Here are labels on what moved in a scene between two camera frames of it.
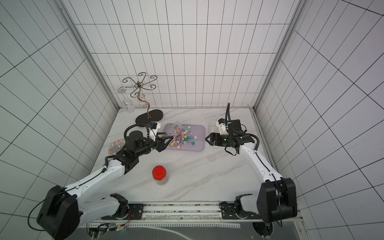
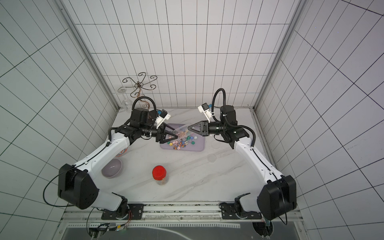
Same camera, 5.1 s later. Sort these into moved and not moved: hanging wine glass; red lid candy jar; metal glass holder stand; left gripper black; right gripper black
Moved: left gripper black; right gripper black
Not moved: metal glass holder stand; hanging wine glass; red lid candy jar
